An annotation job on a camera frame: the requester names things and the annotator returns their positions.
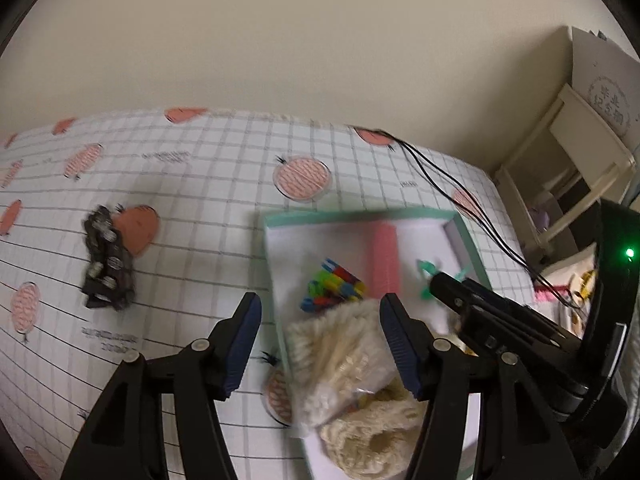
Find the white tray with teal rim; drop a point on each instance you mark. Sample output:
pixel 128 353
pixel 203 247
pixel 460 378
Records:
pixel 297 243

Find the bag with cream knit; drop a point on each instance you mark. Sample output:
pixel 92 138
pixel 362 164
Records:
pixel 334 358

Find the pink hair comb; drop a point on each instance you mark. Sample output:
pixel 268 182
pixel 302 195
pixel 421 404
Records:
pixel 384 265

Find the pink crochet mat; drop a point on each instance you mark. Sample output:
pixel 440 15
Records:
pixel 545 292

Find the grid tablecloth with pomegranates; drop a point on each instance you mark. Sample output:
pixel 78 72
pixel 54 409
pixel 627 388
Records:
pixel 211 177

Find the black toy car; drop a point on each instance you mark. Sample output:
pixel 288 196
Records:
pixel 109 276

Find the green plastic figure toy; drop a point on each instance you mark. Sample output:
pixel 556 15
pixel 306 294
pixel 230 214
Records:
pixel 428 270

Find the colourful yellow block toy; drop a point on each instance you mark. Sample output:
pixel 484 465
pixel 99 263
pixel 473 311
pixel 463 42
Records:
pixel 331 285

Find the white printed cardboard box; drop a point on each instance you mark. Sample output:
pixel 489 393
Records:
pixel 608 79

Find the cream knitted cloth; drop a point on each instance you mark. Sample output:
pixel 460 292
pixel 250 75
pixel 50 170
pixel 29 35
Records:
pixel 376 440

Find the cream wooden shelf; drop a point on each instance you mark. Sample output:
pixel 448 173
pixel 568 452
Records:
pixel 571 159

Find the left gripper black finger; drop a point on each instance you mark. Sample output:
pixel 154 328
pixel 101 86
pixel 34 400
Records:
pixel 490 322

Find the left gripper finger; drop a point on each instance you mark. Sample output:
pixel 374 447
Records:
pixel 123 438
pixel 518 437

